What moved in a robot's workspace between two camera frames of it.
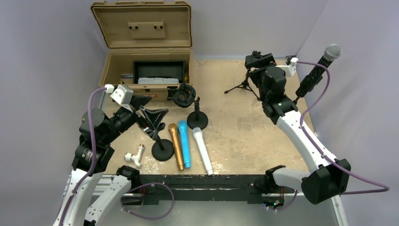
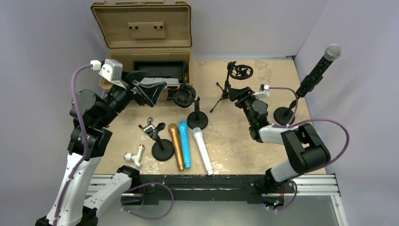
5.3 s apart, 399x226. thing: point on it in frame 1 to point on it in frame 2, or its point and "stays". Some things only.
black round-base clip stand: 162,149 stays
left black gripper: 153,115 to 150,91
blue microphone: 183,129 stays
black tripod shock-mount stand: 255,60 to 238,72
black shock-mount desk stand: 184,96 stays
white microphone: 198,135 stays
